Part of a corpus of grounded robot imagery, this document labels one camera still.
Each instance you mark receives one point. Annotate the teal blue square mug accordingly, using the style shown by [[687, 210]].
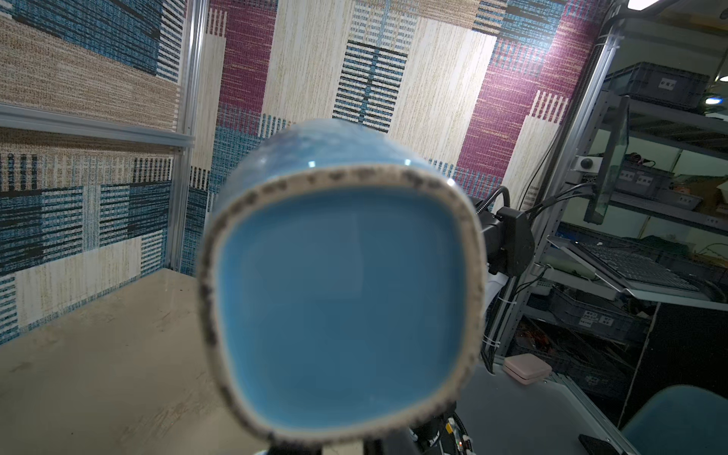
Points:
[[341, 282]]

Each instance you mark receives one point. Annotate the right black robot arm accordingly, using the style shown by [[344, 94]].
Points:
[[510, 247]]

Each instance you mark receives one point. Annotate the pink small box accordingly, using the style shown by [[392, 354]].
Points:
[[526, 368]]

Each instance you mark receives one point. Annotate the computer monitor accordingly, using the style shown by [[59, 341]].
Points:
[[610, 169]]

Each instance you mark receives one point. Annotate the black keyboard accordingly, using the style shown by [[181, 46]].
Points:
[[634, 267]]

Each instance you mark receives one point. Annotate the metal storage shelf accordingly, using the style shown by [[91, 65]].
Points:
[[669, 204]]

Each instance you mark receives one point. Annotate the dark storage crate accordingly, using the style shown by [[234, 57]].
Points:
[[664, 85]]

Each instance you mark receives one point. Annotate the teal chair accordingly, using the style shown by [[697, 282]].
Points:
[[680, 420]]

